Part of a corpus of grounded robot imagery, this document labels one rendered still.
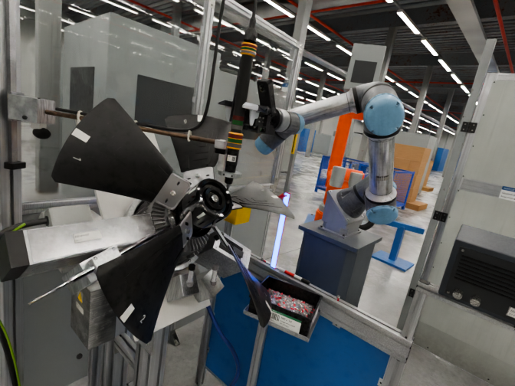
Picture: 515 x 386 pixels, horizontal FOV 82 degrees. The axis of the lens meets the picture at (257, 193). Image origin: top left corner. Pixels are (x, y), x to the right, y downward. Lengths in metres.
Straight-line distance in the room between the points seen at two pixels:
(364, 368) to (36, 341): 1.35
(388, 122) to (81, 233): 0.90
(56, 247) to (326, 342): 0.96
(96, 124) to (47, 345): 1.20
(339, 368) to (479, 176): 1.62
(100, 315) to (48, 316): 0.52
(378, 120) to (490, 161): 1.49
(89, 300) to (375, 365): 0.97
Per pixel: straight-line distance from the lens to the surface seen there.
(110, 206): 0.97
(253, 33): 0.89
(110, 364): 1.43
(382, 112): 1.01
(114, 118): 0.78
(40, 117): 1.10
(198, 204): 0.76
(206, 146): 0.94
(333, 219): 1.41
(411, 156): 8.69
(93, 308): 1.14
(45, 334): 1.71
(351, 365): 1.28
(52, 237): 0.77
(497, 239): 1.01
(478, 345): 2.71
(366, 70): 4.74
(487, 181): 2.43
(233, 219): 1.33
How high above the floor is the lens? 1.43
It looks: 13 degrees down
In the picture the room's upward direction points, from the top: 10 degrees clockwise
